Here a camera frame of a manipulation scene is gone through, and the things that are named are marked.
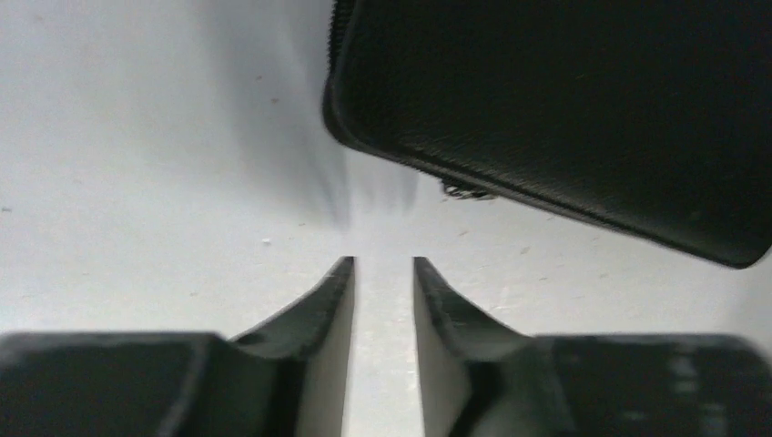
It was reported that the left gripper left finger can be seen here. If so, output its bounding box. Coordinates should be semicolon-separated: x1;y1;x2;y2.
1;257;355;436

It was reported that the black zippered tool case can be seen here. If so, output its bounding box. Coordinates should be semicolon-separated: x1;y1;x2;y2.
322;1;771;269

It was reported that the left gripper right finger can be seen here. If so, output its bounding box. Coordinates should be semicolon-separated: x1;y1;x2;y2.
413;257;771;436

